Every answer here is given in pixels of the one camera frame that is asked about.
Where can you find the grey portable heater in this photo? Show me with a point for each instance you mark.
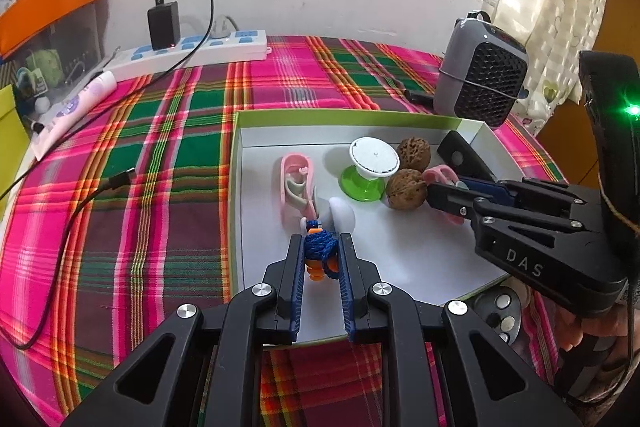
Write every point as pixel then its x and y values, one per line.
pixel 480 77

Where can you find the green plush toy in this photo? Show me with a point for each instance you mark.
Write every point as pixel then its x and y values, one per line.
pixel 45 62

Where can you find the black plate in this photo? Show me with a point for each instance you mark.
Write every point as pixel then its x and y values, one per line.
pixel 457 154

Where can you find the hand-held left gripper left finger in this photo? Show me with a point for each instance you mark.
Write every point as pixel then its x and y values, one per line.
pixel 295 277

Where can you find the person's right hand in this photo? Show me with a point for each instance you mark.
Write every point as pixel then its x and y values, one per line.
pixel 567 329

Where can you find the plaid tablecloth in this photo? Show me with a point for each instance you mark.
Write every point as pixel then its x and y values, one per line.
pixel 150 232

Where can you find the cream curtain with hearts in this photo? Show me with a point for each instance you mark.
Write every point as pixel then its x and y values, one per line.
pixel 560 7

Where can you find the small cartoon figurine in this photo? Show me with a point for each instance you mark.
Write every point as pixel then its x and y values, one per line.
pixel 25 79

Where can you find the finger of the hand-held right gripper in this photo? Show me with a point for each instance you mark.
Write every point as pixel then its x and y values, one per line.
pixel 487 191
pixel 450 199

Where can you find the pink clip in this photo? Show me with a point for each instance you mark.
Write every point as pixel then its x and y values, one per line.
pixel 439 174
pixel 290 167

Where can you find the black charger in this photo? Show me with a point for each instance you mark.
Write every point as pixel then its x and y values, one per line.
pixel 164 24

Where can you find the pink toothpaste tube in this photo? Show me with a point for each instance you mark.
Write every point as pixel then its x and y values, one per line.
pixel 75 104

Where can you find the brown walnut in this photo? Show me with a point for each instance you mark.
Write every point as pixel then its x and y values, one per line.
pixel 414 152
pixel 405 189

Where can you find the green and white cardboard box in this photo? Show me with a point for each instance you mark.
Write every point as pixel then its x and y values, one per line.
pixel 400 247

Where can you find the white and blue power strip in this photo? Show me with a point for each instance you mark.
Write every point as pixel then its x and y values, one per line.
pixel 240 44

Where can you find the green stand with white top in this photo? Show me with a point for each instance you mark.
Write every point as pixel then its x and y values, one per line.
pixel 372 157

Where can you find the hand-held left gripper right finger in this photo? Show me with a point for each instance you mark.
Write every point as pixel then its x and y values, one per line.
pixel 347 282

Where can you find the black disc with metal magnets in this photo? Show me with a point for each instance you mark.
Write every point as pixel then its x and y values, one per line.
pixel 485 307

